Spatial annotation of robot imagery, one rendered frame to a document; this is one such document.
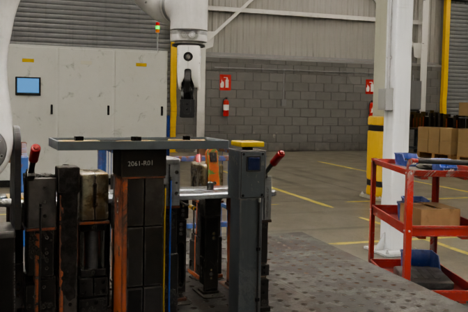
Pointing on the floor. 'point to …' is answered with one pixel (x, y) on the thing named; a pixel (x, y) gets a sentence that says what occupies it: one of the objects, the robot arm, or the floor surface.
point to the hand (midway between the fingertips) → (187, 113)
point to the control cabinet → (84, 98)
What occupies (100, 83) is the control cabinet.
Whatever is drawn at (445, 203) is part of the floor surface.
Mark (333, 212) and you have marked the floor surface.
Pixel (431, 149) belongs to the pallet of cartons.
